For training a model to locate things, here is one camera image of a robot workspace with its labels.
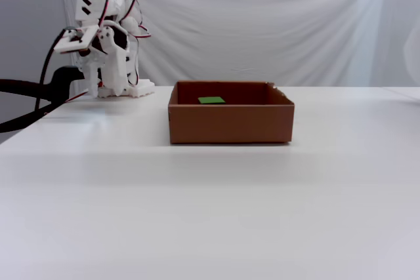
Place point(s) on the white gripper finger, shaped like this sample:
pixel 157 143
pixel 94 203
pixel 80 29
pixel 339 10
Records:
pixel 92 76
pixel 115 70

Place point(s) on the green cube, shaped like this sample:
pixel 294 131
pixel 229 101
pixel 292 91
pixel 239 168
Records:
pixel 211 100

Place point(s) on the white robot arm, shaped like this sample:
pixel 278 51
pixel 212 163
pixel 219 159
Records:
pixel 98 11

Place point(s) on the brown cardboard box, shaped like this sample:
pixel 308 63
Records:
pixel 229 126

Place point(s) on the black clamp with red tip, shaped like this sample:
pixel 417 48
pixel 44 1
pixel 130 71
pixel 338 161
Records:
pixel 62 76

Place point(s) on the white cloth backdrop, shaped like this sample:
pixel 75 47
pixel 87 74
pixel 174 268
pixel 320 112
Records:
pixel 262 31

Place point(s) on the white wrist camera mount plate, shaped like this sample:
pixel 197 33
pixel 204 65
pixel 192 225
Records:
pixel 73 42

